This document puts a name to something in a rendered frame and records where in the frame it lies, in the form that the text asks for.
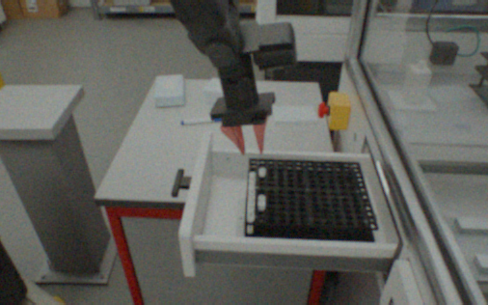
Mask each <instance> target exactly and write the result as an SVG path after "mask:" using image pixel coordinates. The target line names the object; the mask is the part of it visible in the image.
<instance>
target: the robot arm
mask: <svg viewBox="0 0 488 305"><path fill-rule="evenodd" d="M168 1H169V3H170V4H171V5H172V6H173V10H174V12H175V14H176V17H177V19H179V21H180V24H181V25H182V26H184V28H185V29H186V30H187V31H188V35H187V38H188V39H189V40H190V42H192V43H193V44H194V45H195V46H196V48H197V49H198V50H199V51H200V52H201V53H202V54H203V55H204V56H205V57H208V58H209V59H210V61H211V64H212V65H213V67H214V68H217V71H218V74H219V79H220V86H221V89H222V94H223V96H222V97H218V98H217V100H216V102H215V103H214V105H213V106H212V108H211V110H210V113H209V114H210V120H211V121H212V122H213V121H214V119H221V125H220V127H219V128H220V131H222V132H223V133H224V134H225V135H226V136H227V137H228V139H229V140H231V141H232V142H233V143H234V145H235V146H236V147H237V148H238V149H239V151H240V152H241V154H242V155H245V152H246V147H245V140H244V134H243V129H242V126H243V125H252V126H253V128H254V132H255V138H256V140H257V144H258V149H259V152H260V154H263V140H264V131H265V128H266V124H267V121H268V117H269V116H271V115H272V104H274V103H275V100H276V98H275V93H274V92H268V93H258V89H257V84H256V80H255V70H254V65H253V61H252V56H251V54H253V58H254V62H255V65H258V69H259V71H264V70H271V69H282V68H288V67H296V66H297V48H296V37H295V32H294V28H293V27H292V24H291V23H289V22H278V23H270V24H261V25H258V21H257V20H255V21H250V22H245V23H239V6H238V2H237V0H168ZM236 133H237V134H236Z"/></svg>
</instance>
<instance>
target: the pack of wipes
mask: <svg viewBox="0 0 488 305"><path fill-rule="evenodd" d="M153 98H154V105H155V107H165V106H184V105H185V81H184V76H183V75H182V74H175V75H159V76H156V78H155V87H154V95H153Z"/></svg>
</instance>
